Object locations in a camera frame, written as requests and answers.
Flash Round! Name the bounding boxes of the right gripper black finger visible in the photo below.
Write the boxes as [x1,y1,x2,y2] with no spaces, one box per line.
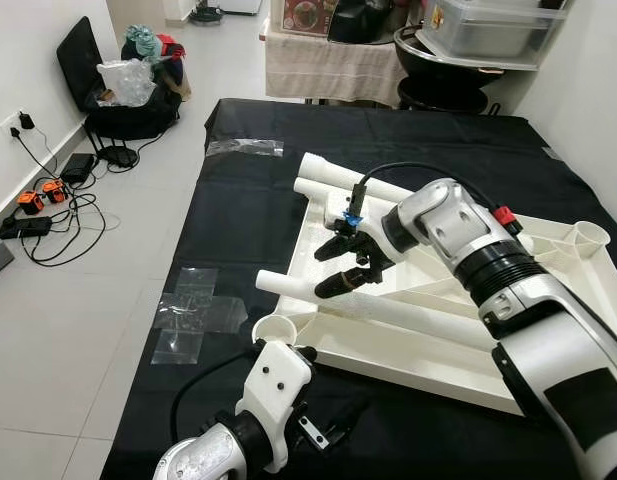
[313,233,361,263]
[313,267,375,299]

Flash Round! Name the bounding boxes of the black table cloth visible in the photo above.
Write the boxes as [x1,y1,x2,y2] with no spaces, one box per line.
[100,97,617,480]

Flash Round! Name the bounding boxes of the white plastic table top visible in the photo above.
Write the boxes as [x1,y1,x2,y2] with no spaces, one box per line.
[250,185,617,417]

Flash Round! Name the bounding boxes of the beige cloth covered bench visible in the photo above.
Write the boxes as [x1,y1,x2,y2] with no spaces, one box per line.
[263,25,410,109]

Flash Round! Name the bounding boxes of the black round stool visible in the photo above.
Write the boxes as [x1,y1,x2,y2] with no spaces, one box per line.
[393,25,511,114]

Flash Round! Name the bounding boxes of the red printed box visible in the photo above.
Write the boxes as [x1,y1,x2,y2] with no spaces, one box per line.
[281,0,339,36]

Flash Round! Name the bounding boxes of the black round floor device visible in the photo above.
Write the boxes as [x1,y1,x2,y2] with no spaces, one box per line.
[98,145,140,169]

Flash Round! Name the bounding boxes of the clear plastic storage box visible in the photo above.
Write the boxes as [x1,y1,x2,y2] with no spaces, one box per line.
[418,0,571,67]

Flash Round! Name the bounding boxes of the red cloth item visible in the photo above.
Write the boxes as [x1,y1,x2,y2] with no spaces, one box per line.
[156,34,187,67]

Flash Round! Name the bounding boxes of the black power adapter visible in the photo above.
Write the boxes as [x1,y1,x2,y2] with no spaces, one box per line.
[61,153,97,184]

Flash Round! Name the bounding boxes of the teal crumpled cloth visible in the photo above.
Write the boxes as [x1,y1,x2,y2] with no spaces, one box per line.
[123,25,164,63]

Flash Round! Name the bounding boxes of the orange black plug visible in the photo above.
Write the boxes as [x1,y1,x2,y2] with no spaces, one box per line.
[43,180,69,205]
[18,190,44,214]

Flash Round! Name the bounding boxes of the black power strip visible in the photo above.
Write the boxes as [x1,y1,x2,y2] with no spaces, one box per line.
[0,217,52,240]

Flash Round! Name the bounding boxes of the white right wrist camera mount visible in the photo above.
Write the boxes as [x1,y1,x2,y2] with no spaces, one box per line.
[346,195,391,246]

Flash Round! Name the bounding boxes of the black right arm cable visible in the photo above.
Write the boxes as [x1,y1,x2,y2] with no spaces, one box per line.
[350,162,521,227]

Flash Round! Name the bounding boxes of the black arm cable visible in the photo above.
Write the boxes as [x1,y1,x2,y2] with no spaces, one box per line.
[171,350,265,443]
[350,162,521,227]

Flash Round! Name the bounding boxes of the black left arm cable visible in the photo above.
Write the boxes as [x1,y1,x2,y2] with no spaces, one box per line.
[171,350,265,443]

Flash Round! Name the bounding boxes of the tangled black floor cables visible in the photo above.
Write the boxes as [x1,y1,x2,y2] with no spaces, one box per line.
[13,130,121,267]

